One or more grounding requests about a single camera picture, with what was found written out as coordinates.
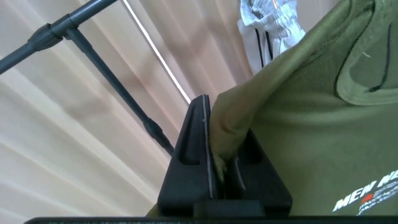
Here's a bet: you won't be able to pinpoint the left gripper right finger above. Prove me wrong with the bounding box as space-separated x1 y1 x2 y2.
224 129 293 217

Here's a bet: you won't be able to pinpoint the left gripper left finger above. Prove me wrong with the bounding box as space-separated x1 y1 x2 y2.
157 95 219 217

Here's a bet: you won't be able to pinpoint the green shirt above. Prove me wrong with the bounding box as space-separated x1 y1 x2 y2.
146 0 398 218

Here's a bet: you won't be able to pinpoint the pale grey shorts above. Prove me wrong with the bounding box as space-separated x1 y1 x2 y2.
237 0 307 76

